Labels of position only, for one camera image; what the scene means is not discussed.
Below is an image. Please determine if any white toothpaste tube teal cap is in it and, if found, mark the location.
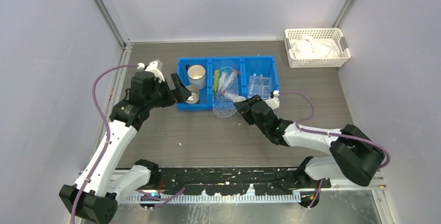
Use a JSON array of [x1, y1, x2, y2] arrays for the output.
[[219, 68, 230, 91]]

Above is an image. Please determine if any aluminium frame extrusion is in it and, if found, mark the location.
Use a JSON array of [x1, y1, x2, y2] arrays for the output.
[[74, 169, 388, 205]]

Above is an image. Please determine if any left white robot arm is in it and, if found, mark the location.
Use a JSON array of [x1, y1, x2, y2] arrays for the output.
[[59, 71, 191, 223]]

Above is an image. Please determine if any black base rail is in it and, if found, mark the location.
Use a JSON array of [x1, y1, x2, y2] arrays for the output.
[[141, 167, 330, 196]]

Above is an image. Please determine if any white plastic basket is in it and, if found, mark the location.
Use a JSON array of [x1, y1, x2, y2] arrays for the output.
[[284, 28, 351, 68]]

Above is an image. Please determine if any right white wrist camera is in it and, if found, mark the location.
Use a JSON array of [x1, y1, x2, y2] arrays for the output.
[[265, 90, 280, 110]]

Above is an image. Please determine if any blue three-compartment bin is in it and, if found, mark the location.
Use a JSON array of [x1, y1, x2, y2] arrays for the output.
[[177, 56, 280, 111]]

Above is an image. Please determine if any white cloth in basket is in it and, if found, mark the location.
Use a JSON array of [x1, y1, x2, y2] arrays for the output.
[[290, 34, 341, 59]]

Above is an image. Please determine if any white-inside mug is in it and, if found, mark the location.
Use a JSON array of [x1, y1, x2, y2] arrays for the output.
[[186, 64, 207, 90]]

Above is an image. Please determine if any white toothpaste tube orange cap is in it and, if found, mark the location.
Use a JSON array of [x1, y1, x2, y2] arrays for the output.
[[226, 69, 240, 87]]

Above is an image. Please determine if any clear acrylic toothbrush holder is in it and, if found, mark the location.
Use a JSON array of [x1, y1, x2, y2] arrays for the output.
[[248, 73, 272, 100]]

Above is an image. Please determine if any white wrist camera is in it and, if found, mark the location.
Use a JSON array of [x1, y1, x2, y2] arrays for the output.
[[137, 59, 165, 83], [265, 90, 280, 110]]

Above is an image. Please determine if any steel cup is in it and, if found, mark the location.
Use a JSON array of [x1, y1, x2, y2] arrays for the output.
[[185, 85, 200, 104]]

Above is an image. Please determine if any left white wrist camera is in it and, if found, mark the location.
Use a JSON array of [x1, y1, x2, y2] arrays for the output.
[[137, 59, 165, 83]]

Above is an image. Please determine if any green toothpaste tube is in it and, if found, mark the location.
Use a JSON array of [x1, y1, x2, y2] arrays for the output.
[[213, 70, 221, 93]]

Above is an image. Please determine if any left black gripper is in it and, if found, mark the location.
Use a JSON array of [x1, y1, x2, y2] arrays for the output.
[[146, 73, 191, 109]]

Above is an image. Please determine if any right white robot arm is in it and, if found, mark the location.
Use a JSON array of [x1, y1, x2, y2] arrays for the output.
[[234, 90, 391, 188]]

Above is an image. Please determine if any white toothpaste tube red cap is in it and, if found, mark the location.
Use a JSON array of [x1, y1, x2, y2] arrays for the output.
[[221, 91, 246, 103]]

